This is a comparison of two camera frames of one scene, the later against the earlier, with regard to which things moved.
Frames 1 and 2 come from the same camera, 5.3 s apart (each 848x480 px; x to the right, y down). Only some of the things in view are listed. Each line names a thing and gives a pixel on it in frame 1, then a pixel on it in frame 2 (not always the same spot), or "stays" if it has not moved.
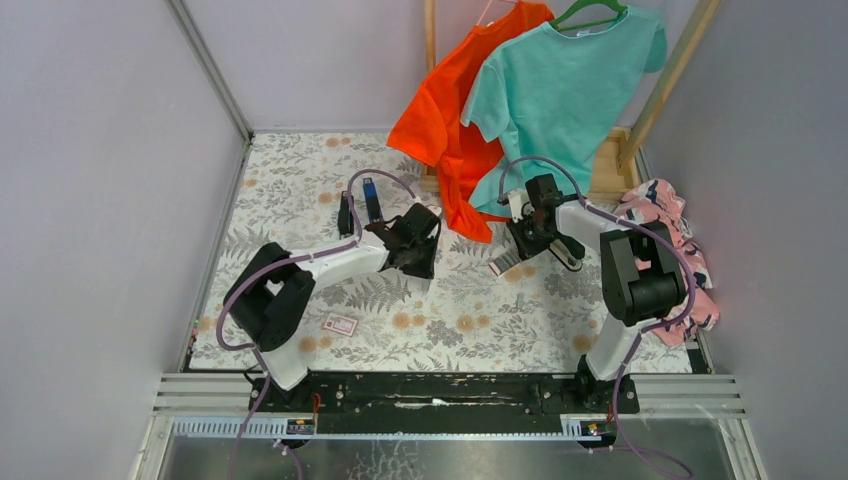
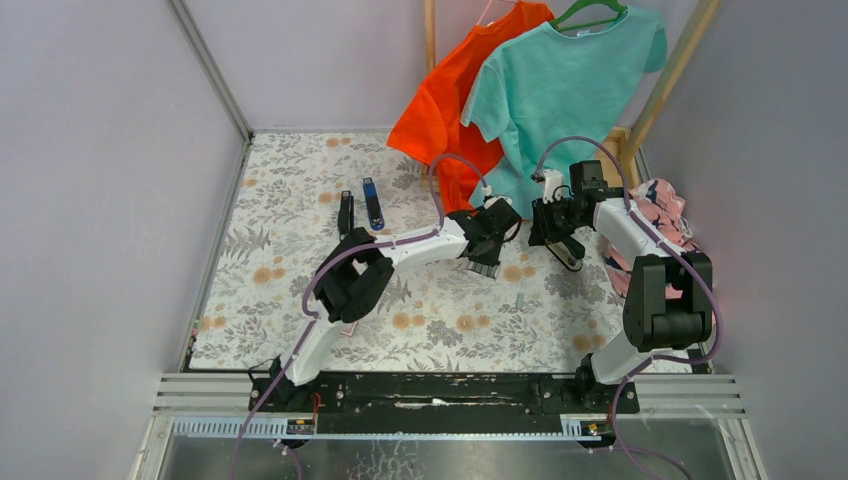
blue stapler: [372, 202] stays
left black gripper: [427, 269] to [486, 257]
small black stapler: [345, 216] stays
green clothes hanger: [613, 5] stays
